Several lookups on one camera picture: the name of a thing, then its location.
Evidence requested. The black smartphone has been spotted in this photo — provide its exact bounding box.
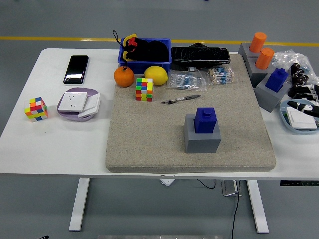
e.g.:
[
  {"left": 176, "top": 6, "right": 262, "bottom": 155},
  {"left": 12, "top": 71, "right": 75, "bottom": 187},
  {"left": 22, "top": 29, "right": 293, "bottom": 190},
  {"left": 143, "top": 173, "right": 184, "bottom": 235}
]
[{"left": 63, "top": 55, "right": 90, "bottom": 85}]

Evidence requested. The short black cable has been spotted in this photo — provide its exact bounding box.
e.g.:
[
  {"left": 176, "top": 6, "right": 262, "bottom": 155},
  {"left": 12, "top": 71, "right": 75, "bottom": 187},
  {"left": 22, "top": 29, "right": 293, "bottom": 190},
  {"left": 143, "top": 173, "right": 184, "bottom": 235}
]
[{"left": 196, "top": 179, "right": 216, "bottom": 189}]

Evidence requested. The blue plastic bin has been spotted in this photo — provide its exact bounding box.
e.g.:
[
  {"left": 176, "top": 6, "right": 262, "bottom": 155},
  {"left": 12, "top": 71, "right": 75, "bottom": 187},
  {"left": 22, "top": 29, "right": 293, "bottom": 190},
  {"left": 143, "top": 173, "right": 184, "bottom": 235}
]
[{"left": 117, "top": 37, "right": 172, "bottom": 75}]

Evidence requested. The small bag of resistors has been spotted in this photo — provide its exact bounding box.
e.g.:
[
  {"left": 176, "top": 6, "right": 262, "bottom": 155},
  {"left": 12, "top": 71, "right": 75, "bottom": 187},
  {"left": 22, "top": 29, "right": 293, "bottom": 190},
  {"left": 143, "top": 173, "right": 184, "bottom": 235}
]
[{"left": 206, "top": 66, "right": 236, "bottom": 87}]

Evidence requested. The orange fruit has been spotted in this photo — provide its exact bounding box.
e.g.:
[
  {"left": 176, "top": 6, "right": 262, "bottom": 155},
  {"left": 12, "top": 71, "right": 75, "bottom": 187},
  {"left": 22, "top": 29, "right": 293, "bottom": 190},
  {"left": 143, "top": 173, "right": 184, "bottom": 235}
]
[{"left": 114, "top": 66, "right": 136, "bottom": 88}]

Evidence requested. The scrambled magic cube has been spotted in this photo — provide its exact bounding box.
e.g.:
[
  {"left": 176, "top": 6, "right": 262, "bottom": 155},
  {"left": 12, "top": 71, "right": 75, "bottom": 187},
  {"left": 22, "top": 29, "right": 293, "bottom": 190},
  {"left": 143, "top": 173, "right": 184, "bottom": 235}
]
[
  {"left": 135, "top": 78, "right": 154, "bottom": 102},
  {"left": 24, "top": 97, "right": 49, "bottom": 122}
]

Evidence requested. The long black cable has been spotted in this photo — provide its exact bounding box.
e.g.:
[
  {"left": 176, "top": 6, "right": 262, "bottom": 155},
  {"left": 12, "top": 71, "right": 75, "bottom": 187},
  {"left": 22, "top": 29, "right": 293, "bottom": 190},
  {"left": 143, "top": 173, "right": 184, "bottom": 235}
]
[{"left": 231, "top": 179, "right": 243, "bottom": 239}]

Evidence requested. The grey-brown mat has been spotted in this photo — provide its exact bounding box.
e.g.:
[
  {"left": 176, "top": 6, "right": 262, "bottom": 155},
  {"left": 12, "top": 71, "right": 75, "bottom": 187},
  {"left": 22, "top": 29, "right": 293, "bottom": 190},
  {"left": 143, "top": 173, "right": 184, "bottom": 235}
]
[{"left": 105, "top": 53, "right": 277, "bottom": 174}]

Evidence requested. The large bag of resistors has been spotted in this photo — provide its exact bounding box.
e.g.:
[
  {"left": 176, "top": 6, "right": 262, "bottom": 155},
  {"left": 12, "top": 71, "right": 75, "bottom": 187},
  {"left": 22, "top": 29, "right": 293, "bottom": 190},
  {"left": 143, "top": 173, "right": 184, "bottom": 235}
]
[{"left": 166, "top": 69, "right": 208, "bottom": 92}]

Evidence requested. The white table leg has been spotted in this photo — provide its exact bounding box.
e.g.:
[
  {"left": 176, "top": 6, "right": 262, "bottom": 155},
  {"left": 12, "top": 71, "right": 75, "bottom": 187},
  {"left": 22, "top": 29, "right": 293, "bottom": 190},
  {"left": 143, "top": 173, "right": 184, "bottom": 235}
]
[
  {"left": 246, "top": 179, "right": 270, "bottom": 234},
  {"left": 68, "top": 177, "right": 90, "bottom": 232}
]

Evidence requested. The yellow red toy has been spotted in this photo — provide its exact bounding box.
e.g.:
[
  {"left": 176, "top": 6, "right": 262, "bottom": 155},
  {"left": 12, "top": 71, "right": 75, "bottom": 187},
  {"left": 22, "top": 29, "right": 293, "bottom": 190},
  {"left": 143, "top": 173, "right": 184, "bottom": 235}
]
[{"left": 121, "top": 33, "right": 139, "bottom": 62}]

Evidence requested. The blue square seal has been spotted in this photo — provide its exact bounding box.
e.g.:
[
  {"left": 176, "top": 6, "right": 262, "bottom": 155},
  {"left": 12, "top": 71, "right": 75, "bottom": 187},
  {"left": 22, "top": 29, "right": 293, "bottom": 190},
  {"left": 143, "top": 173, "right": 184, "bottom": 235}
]
[
  {"left": 264, "top": 68, "right": 290, "bottom": 93},
  {"left": 193, "top": 107, "right": 219, "bottom": 134}
]

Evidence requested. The light blue tray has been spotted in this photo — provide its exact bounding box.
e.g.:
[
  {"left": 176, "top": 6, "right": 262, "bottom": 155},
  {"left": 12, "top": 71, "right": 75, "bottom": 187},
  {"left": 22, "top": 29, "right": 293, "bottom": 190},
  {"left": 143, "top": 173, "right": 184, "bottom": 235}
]
[{"left": 279, "top": 99, "right": 319, "bottom": 135}]

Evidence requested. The black pouch with cord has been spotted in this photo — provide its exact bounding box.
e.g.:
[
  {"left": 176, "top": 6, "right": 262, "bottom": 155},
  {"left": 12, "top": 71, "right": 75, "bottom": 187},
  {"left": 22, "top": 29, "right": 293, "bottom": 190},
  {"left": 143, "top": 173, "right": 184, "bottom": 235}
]
[{"left": 112, "top": 30, "right": 170, "bottom": 70}]

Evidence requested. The white wall switch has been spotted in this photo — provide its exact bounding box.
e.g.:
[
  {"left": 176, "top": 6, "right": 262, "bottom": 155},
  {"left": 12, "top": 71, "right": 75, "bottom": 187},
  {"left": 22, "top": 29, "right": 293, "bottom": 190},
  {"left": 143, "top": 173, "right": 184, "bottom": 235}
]
[{"left": 78, "top": 93, "right": 101, "bottom": 119}]

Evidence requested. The black silver pen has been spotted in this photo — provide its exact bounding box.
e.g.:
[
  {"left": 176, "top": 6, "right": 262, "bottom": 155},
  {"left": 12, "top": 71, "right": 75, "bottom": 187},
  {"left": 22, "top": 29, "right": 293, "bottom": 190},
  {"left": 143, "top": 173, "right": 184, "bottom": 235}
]
[{"left": 161, "top": 94, "right": 202, "bottom": 105}]

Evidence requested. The grey seal holder block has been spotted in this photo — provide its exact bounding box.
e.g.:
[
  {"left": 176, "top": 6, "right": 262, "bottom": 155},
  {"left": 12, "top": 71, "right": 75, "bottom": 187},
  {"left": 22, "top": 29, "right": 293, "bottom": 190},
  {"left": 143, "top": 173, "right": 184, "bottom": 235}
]
[
  {"left": 238, "top": 43, "right": 262, "bottom": 60},
  {"left": 184, "top": 114, "right": 222, "bottom": 154},
  {"left": 245, "top": 56, "right": 275, "bottom": 88},
  {"left": 254, "top": 76, "right": 292, "bottom": 113}
]

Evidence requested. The clear plastic bag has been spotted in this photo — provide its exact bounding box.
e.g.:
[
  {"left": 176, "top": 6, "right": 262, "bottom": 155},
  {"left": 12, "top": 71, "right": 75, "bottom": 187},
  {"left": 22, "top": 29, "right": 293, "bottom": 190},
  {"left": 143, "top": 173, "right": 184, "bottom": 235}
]
[{"left": 273, "top": 49, "right": 319, "bottom": 100}]

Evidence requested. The orange cylinder seal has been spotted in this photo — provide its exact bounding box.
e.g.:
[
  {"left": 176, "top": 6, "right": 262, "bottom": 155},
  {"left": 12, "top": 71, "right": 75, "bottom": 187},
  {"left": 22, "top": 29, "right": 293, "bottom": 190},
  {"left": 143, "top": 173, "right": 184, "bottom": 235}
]
[
  {"left": 255, "top": 47, "right": 275, "bottom": 70},
  {"left": 249, "top": 31, "right": 268, "bottom": 53}
]

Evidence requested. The white wall socket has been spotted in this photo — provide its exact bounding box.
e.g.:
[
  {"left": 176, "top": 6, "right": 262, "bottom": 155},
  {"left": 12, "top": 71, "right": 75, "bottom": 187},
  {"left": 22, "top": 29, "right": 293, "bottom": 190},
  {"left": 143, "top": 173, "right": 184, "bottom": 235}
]
[{"left": 58, "top": 92, "right": 88, "bottom": 112}]

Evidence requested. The black table control panel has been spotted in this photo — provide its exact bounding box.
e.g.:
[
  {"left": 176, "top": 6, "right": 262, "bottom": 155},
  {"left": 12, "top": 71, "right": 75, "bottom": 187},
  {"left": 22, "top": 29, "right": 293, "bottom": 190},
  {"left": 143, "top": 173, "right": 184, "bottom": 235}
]
[{"left": 280, "top": 180, "right": 319, "bottom": 187}]

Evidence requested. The purple tray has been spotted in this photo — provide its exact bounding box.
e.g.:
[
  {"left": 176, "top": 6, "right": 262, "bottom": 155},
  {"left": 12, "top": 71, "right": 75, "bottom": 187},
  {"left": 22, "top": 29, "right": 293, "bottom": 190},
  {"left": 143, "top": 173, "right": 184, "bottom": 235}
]
[{"left": 57, "top": 87, "right": 102, "bottom": 122}]

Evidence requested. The white switch panel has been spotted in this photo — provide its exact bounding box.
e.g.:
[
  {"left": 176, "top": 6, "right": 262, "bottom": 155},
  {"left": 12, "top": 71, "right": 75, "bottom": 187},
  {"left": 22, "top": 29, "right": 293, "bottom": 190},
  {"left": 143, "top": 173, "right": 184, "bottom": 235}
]
[{"left": 286, "top": 107, "right": 318, "bottom": 130}]

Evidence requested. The yellow lemon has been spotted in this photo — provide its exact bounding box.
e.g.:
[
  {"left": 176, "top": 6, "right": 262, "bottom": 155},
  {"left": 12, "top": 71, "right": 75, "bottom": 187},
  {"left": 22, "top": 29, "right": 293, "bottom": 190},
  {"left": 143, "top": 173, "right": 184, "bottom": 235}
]
[{"left": 144, "top": 65, "right": 169, "bottom": 86}]

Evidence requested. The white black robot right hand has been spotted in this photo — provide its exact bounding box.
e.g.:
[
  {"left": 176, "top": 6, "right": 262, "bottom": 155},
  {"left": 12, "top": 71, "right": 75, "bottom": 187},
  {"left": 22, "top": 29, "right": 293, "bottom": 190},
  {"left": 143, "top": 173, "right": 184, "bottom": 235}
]
[{"left": 286, "top": 84, "right": 319, "bottom": 116}]

